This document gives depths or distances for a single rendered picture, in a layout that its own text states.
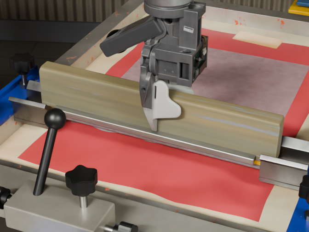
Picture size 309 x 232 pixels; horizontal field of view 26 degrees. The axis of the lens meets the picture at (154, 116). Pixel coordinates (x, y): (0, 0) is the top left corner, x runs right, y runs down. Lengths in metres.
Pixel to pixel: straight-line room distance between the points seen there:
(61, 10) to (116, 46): 2.69
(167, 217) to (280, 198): 0.24
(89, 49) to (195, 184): 0.46
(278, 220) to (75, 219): 0.33
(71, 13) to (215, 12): 2.16
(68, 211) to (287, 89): 0.64
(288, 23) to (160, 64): 0.61
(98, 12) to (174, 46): 2.70
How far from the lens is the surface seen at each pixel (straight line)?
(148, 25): 0.97
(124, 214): 0.86
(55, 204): 0.83
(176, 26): 0.97
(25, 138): 1.18
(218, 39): 1.51
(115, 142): 1.15
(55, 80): 1.11
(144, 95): 1.00
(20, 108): 1.17
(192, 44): 0.97
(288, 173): 1.01
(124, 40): 1.00
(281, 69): 1.40
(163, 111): 1.02
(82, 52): 1.38
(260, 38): 1.53
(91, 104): 1.10
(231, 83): 1.34
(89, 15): 3.68
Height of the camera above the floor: 1.60
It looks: 32 degrees down
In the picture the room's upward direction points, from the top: straight up
